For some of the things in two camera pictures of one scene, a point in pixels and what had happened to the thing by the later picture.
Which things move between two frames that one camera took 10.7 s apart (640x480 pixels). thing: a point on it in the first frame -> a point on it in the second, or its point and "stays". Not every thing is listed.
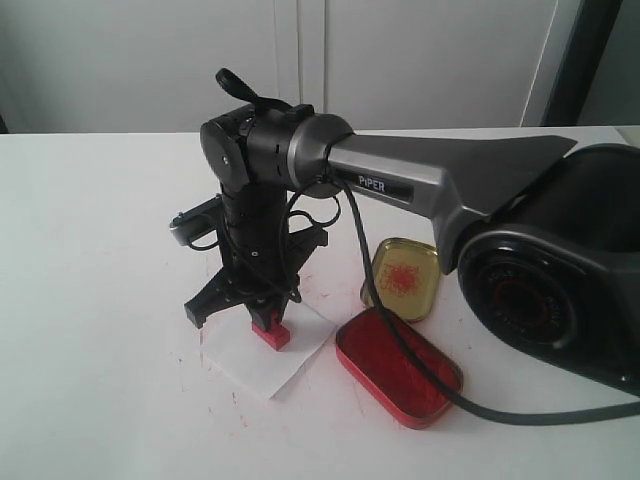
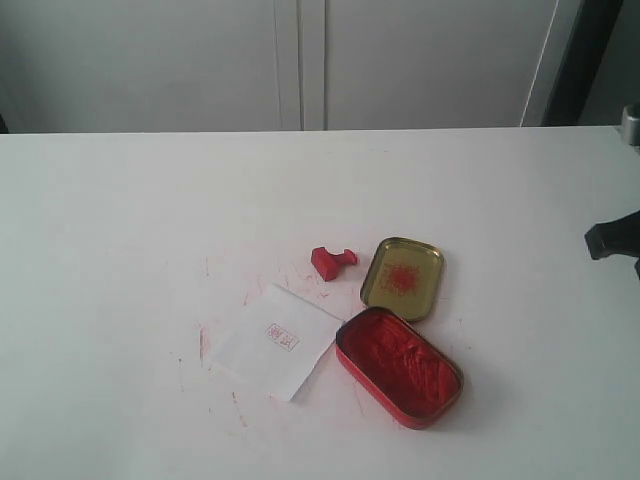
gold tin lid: (407, 274) stays
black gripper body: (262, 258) -> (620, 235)
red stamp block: (277, 335) -> (328, 264)
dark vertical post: (582, 62) stays
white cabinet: (150, 66) stays
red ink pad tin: (389, 376) stays
